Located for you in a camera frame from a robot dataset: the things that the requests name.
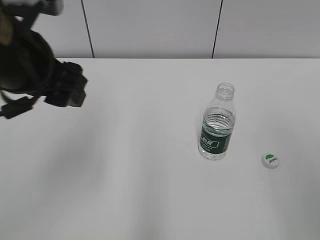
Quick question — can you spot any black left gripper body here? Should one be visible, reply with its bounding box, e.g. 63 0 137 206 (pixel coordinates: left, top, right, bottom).
29 61 88 108

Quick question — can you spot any clear water bottle green label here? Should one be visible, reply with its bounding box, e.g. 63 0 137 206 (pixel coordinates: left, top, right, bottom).
198 82 236 161

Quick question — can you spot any white green bottle cap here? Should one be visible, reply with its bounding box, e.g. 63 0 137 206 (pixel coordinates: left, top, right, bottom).
261 153 280 170

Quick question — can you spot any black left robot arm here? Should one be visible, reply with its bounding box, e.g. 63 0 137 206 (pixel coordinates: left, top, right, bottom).
0 0 88 108

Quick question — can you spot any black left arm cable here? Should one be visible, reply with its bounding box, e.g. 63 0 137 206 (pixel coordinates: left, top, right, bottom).
0 87 42 120

